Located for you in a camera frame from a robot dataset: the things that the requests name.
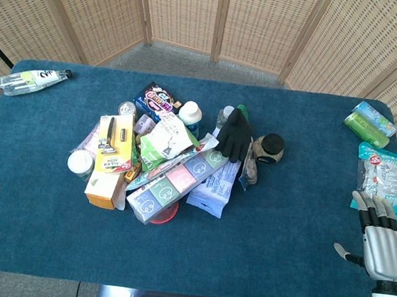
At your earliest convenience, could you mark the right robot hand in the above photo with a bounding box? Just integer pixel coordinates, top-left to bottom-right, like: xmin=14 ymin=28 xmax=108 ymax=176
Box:
xmin=330 ymin=187 xmax=397 ymax=284

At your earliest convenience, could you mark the white lidded cup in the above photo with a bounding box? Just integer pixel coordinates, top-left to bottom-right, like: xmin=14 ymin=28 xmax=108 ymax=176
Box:
xmin=66 ymin=148 xmax=97 ymax=182

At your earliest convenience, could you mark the green drink can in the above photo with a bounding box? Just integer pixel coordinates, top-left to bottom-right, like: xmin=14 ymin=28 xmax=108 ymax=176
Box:
xmin=340 ymin=110 xmax=393 ymax=150

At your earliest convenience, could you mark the blue and green packaged product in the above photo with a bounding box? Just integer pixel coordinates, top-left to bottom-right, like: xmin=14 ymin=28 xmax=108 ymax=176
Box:
xmin=350 ymin=100 xmax=397 ymax=138

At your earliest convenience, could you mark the round black-lidded jar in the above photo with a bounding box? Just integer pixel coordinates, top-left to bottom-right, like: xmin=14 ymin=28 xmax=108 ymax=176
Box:
xmin=249 ymin=130 xmax=287 ymax=167

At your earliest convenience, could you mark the small tin can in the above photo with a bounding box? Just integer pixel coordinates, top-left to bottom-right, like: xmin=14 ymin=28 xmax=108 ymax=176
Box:
xmin=117 ymin=100 xmax=139 ymax=120

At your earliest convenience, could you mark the teal bag of cotton swabs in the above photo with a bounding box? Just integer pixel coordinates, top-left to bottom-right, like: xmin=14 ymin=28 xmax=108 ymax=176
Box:
xmin=348 ymin=140 xmax=397 ymax=225

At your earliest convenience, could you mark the clear bottle with black cap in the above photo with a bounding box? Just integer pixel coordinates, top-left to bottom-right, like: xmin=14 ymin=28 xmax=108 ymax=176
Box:
xmin=0 ymin=61 xmax=74 ymax=103

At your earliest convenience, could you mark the pink plastic packet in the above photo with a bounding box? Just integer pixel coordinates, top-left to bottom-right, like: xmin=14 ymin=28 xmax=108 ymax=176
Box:
xmin=71 ymin=118 xmax=103 ymax=160

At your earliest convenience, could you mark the orange and white box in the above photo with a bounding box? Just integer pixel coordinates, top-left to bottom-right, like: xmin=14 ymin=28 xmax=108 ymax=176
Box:
xmin=82 ymin=168 xmax=128 ymax=212

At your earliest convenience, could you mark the razor on yellow card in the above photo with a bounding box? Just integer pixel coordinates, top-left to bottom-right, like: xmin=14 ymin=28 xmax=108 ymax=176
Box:
xmin=93 ymin=110 xmax=139 ymax=177

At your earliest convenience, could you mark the small clear plastic packet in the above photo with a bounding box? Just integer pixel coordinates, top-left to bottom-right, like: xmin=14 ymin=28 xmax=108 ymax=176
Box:
xmin=236 ymin=148 xmax=262 ymax=194

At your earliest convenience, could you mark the lilac small box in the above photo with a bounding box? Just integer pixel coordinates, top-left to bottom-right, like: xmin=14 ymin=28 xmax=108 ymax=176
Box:
xmin=132 ymin=113 xmax=160 ymax=138

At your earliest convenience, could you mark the white wet wipes pack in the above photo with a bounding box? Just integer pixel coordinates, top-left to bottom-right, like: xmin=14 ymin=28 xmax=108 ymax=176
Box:
xmin=184 ymin=154 xmax=244 ymax=222

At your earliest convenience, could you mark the black glove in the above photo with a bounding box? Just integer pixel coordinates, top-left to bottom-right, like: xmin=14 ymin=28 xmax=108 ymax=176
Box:
xmin=213 ymin=105 xmax=258 ymax=166

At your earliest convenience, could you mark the white green pouch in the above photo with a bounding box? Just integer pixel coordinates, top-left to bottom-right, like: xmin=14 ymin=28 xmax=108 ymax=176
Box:
xmin=136 ymin=108 xmax=205 ymax=173

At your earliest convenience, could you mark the dark purple snack box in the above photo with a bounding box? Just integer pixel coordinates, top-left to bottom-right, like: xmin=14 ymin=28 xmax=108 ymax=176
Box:
xmin=133 ymin=79 xmax=187 ymax=122

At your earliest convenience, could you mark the blue table cloth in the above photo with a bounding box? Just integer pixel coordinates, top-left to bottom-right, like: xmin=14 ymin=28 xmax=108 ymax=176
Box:
xmin=0 ymin=55 xmax=397 ymax=297

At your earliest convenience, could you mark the pack of coloured tissue squares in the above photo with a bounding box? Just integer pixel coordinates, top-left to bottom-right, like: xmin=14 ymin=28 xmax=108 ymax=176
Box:
xmin=122 ymin=139 xmax=233 ymax=234

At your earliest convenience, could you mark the white bottle with blue label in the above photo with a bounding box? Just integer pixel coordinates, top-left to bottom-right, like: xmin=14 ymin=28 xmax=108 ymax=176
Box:
xmin=176 ymin=99 xmax=205 ymax=139

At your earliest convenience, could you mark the woven folding screen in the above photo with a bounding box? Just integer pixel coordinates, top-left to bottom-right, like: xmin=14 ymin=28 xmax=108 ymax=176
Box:
xmin=0 ymin=0 xmax=397 ymax=200

